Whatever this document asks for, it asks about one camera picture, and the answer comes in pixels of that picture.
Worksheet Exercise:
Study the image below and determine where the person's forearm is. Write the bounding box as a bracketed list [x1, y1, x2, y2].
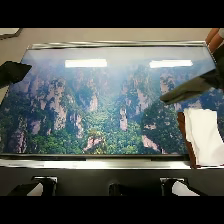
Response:
[204, 28, 224, 54]

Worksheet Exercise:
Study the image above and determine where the white garment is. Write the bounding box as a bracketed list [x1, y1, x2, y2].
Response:
[182, 107, 224, 168]

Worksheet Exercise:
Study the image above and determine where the black garment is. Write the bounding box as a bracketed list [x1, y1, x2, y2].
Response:
[0, 60, 33, 90]

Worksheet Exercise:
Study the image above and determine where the silver frame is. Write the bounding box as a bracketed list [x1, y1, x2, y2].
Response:
[0, 39, 216, 197]

